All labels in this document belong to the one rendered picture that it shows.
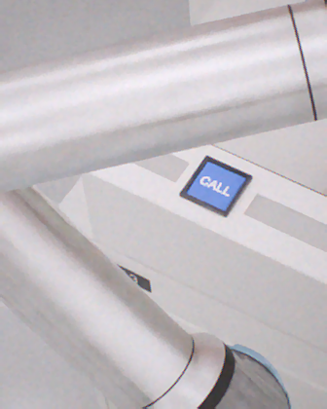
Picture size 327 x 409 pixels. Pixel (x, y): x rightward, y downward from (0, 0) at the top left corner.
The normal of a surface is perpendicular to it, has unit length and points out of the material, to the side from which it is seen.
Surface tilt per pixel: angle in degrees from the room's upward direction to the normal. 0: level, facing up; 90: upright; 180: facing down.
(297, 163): 0
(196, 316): 90
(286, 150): 0
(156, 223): 90
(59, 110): 34
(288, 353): 90
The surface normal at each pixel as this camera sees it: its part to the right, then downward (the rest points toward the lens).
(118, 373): -0.02, 0.48
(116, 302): 0.59, -0.16
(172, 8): -0.06, -0.57
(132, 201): -0.52, 0.72
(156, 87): -0.11, -0.01
